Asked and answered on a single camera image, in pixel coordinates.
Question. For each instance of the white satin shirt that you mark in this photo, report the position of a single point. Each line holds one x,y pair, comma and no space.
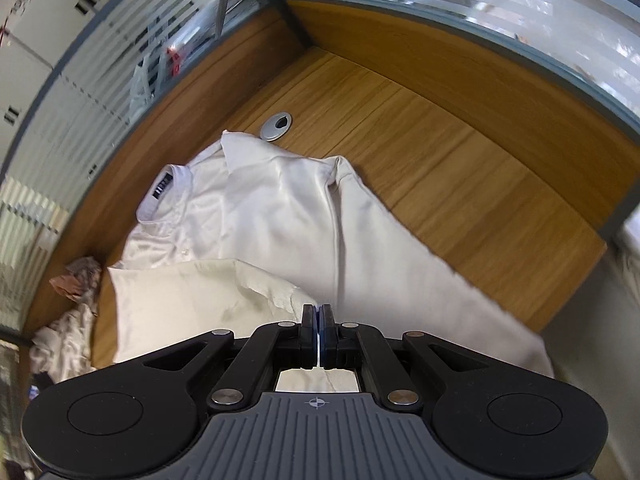
280,210

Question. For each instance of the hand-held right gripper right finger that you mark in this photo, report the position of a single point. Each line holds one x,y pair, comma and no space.
327,335

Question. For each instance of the striped frosted glass partition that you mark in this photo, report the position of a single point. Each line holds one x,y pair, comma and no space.
500,10
125,35

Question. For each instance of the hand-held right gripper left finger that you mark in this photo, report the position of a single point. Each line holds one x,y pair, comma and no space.
310,335

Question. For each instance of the dark partition post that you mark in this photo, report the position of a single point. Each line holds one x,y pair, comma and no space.
280,0

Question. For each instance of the cream satin shirt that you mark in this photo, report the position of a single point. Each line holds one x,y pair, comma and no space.
60,345

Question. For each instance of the brown grey patterned cloth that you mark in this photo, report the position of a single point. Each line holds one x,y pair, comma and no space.
77,285

